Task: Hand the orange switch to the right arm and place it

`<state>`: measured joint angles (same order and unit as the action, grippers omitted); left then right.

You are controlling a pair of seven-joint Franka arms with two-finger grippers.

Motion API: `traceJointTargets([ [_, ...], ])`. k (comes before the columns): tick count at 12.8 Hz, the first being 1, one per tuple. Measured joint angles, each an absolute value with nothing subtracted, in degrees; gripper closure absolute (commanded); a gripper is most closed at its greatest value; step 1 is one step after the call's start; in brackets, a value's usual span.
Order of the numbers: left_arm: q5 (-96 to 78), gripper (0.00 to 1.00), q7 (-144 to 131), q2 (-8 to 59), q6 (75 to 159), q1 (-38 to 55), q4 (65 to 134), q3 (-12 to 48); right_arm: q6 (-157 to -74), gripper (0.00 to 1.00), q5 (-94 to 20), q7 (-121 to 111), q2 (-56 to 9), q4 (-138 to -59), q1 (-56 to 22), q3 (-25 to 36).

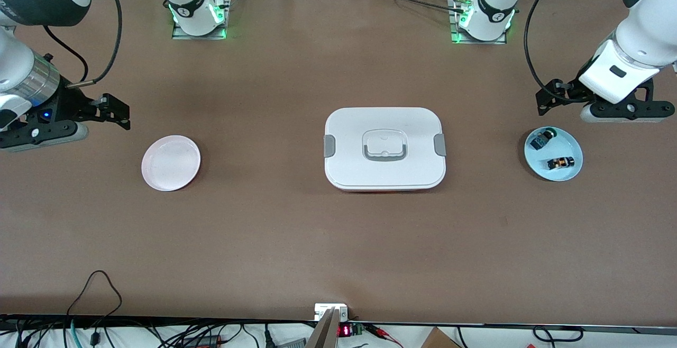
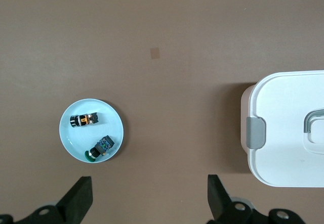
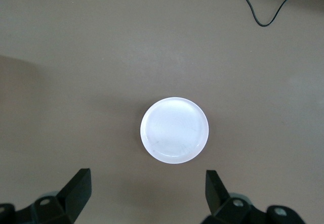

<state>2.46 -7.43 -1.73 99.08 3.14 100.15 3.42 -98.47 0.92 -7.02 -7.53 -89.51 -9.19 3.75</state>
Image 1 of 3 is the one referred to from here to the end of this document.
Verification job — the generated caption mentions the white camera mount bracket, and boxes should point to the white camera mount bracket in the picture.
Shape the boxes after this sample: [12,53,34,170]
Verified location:
[314,303,349,321]

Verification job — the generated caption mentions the grey metal mount bar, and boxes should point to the grey metal mount bar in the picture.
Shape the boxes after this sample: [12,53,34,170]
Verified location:
[306,308,342,348]

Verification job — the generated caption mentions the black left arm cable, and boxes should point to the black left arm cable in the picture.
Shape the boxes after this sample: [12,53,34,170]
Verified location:
[523,0,571,103]

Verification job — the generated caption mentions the orange push-button switch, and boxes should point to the orange push-button switch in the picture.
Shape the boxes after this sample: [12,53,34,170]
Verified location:
[547,155,577,171]

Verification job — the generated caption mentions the thick black looped cable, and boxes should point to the thick black looped cable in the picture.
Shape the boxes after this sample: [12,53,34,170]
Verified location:
[533,326,584,344]

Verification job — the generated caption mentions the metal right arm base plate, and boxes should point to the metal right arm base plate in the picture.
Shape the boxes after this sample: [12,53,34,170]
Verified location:
[171,0,232,40]

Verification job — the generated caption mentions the thin black looped cable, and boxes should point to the thin black looped cable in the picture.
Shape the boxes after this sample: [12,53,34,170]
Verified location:
[66,270,123,333]

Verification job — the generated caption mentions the white lidded lunch box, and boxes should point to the white lidded lunch box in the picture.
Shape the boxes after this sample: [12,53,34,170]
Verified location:
[324,107,447,193]

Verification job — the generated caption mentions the pink round plate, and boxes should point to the pink round plate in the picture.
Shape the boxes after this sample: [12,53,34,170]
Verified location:
[141,135,202,192]

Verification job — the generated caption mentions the black power adapter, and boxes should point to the black power adapter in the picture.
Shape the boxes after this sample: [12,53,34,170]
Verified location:
[180,335,223,348]

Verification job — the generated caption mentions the light blue round plate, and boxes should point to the light blue round plate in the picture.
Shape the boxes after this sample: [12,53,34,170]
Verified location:
[524,126,584,182]

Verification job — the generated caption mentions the red clip leads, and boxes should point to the red clip leads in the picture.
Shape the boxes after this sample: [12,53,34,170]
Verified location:
[365,324,404,347]

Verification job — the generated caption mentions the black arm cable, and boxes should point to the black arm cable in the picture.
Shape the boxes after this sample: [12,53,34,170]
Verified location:
[523,0,571,103]
[42,0,123,88]

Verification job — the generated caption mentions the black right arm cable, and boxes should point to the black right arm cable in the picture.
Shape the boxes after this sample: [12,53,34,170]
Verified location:
[42,0,123,88]

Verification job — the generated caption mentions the brown cardboard piece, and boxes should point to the brown cardboard piece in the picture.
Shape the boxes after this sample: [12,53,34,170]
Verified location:
[420,327,462,348]

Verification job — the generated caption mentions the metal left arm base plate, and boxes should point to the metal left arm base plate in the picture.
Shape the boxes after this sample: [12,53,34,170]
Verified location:
[449,0,508,45]

